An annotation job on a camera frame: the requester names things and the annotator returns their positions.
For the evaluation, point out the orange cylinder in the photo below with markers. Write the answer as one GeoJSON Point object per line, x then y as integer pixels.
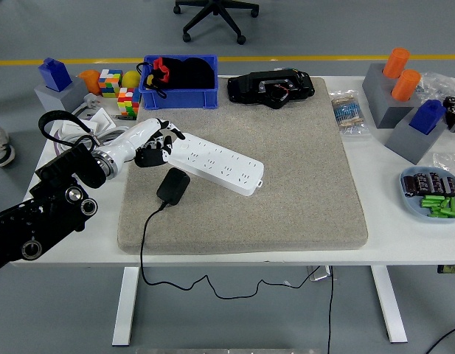
{"type": "Point", "coordinates": [406, 85]}
{"type": "Point", "coordinates": [396, 62]}

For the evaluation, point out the red plastic clip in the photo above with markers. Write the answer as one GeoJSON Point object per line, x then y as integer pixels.
{"type": "Point", "coordinates": [161, 68]}

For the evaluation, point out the purple flat pad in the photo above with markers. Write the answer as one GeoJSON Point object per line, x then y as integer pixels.
{"type": "Point", "coordinates": [56, 147]}

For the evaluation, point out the white wall switch panel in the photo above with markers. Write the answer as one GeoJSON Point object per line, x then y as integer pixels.
{"type": "Point", "coordinates": [74, 128]}
{"type": "Point", "coordinates": [103, 119]}

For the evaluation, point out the orange cone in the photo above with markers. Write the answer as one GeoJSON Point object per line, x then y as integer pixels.
{"type": "Point", "coordinates": [90, 79]}

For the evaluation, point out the black cloth pouch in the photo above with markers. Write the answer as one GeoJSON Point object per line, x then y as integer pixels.
{"type": "Point", "coordinates": [194, 73]}

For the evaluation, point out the yellow ball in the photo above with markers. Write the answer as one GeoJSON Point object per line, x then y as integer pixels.
{"type": "Point", "coordinates": [131, 78]}

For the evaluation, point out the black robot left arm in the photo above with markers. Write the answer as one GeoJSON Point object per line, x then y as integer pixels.
{"type": "Point", "coordinates": [61, 173]}

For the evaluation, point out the grey-brown mat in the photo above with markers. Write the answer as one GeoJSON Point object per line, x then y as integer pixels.
{"type": "Point", "coordinates": [286, 184]}

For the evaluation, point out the clear bag of small parts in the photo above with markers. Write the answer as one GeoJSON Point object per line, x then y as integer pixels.
{"type": "Point", "coordinates": [433, 83]}

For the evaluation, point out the blue house-shaped block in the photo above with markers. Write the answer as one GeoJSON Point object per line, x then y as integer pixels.
{"type": "Point", "coordinates": [54, 75]}
{"type": "Point", "coordinates": [426, 118]}

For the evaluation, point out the silver bracket under table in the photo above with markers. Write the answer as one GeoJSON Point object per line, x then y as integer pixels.
{"type": "Point", "coordinates": [319, 273]}

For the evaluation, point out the multicoloured puzzle cube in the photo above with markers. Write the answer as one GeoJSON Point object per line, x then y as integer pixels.
{"type": "Point", "coordinates": [127, 103]}
{"type": "Point", "coordinates": [110, 84]}

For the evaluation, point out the blue-grey plate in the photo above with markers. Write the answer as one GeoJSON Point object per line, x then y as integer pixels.
{"type": "Point", "coordinates": [411, 208]}

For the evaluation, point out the grey two-hole block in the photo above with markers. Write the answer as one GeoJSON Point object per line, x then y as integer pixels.
{"type": "Point", "coordinates": [382, 107]}

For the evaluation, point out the dark green box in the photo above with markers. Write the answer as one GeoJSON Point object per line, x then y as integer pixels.
{"type": "Point", "coordinates": [450, 269]}

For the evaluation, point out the blue plastic bin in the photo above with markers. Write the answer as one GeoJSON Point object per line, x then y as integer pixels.
{"type": "Point", "coordinates": [183, 99]}

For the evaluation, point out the white power strip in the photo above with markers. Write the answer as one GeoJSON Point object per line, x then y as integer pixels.
{"type": "Point", "coordinates": [219, 162]}

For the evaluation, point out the grey slotted block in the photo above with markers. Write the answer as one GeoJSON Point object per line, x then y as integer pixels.
{"type": "Point", "coordinates": [411, 144]}
{"type": "Point", "coordinates": [61, 99]}

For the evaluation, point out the person's foot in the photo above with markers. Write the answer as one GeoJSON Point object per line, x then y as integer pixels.
{"type": "Point", "coordinates": [0, 147]}

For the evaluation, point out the black electronic device housing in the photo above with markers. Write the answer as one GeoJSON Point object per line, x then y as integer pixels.
{"type": "Point", "coordinates": [249, 86]}

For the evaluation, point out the clear bag of resistors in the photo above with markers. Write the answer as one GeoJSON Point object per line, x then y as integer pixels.
{"type": "Point", "coordinates": [349, 114]}

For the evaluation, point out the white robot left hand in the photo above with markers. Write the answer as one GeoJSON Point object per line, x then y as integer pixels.
{"type": "Point", "coordinates": [138, 136]}

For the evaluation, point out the black plug adapter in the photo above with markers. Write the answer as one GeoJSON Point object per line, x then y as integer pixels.
{"type": "Point", "coordinates": [172, 186]}

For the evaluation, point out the empty clear plastic bag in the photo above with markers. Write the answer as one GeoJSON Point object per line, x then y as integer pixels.
{"type": "Point", "coordinates": [448, 162]}

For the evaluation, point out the white table leg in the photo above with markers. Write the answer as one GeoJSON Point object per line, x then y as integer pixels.
{"type": "Point", "coordinates": [124, 313]}
{"type": "Point", "coordinates": [391, 313]}

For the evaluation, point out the black cylindrical capacitor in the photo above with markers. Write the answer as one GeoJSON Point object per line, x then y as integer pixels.
{"type": "Point", "coordinates": [450, 186]}
{"type": "Point", "coordinates": [421, 183]}
{"type": "Point", "coordinates": [409, 185]}
{"type": "Point", "coordinates": [435, 183]}

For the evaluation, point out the black office chair base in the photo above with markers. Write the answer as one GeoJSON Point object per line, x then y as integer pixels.
{"type": "Point", "coordinates": [218, 7]}

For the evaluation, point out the green cylindrical cell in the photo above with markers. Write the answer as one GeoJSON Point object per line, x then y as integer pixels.
{"type": "Point", "coordinates": [446, 203]}
{"type": "Point", "coordinates": [440, 210]}
{"type": "Point", "coordinates": [433, 198]}
{"type": "Point", "coordinates": [454, 205]}
{"type": "Point", "coordinates": [447, 215]}
{"type": "Point", "coordinates": [430, 203]}

